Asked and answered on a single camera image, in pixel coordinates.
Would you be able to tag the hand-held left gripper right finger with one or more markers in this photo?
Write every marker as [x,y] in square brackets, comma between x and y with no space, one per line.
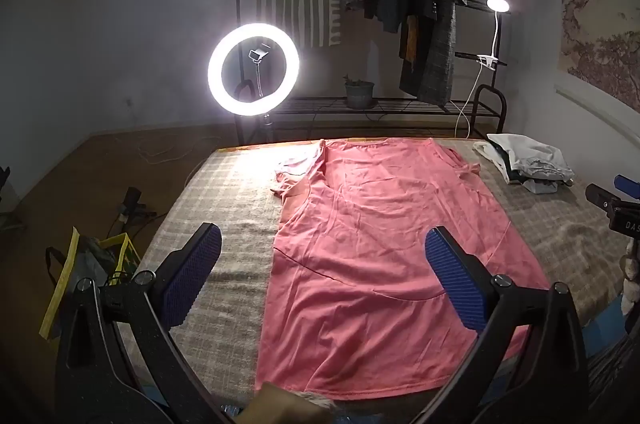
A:
[457,281]

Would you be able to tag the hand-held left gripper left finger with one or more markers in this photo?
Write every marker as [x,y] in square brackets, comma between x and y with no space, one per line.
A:
[195,276]

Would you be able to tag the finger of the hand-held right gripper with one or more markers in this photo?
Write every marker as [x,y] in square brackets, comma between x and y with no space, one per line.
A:
[629,184]
[612,199]

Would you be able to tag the pink t-shirt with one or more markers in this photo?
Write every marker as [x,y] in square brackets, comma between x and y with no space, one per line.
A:
[370,244]

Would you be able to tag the pile of pale clothes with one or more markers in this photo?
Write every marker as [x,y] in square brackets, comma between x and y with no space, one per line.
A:
[530,156]

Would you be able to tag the black metal clothes rack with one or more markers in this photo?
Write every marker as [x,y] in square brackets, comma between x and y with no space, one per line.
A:
[320,106]

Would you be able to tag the person's right hand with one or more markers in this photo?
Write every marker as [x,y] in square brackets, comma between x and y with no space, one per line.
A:
[631,266]

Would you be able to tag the yellow shopping bag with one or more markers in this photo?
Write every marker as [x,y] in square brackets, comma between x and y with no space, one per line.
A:
[125,254]

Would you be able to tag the beige checked blanket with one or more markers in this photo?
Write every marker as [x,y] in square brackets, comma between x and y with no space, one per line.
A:
[225,189]

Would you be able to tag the black device on floor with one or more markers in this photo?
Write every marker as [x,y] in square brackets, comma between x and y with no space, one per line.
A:
[134,206]

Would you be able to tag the blue bed sheet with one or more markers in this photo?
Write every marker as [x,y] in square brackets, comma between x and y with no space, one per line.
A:
[605,334]

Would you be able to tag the brown cardboard piece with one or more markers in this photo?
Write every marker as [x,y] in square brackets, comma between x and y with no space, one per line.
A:
[285,406]

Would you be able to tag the black tripod stand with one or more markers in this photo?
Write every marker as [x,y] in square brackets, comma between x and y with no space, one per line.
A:
[265,126]

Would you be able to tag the small potted plant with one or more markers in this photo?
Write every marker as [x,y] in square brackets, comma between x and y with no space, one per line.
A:
[359,93]

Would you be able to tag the white clip lamp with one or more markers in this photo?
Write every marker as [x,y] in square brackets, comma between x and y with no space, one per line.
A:
[498,5]

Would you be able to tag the phone holder on gooseneck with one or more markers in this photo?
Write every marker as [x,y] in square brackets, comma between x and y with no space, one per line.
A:
[257,53]

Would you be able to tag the orange garment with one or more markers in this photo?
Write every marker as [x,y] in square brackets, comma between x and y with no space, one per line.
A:
[409,38]

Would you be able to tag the landscape wall tapestry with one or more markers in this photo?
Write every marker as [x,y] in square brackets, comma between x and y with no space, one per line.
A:
[600,13]

